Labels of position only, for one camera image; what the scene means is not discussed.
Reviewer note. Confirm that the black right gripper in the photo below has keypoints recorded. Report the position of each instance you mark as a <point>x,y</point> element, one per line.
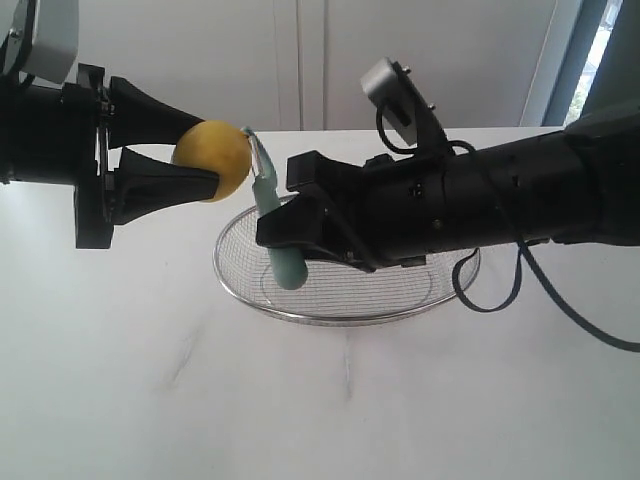
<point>385,213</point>

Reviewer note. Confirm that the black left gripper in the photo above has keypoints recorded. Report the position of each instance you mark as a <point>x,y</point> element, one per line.
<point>52,136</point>

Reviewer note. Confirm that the teal handled peeler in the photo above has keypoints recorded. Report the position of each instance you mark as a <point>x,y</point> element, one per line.
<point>288,265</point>

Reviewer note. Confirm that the yellow lemon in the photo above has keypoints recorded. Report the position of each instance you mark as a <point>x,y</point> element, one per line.
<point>218,147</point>

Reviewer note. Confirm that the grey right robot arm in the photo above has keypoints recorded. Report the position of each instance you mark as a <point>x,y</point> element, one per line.
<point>579,184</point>

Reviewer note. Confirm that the steel wire mesh basket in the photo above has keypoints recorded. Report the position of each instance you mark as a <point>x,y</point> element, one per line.
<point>334,295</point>

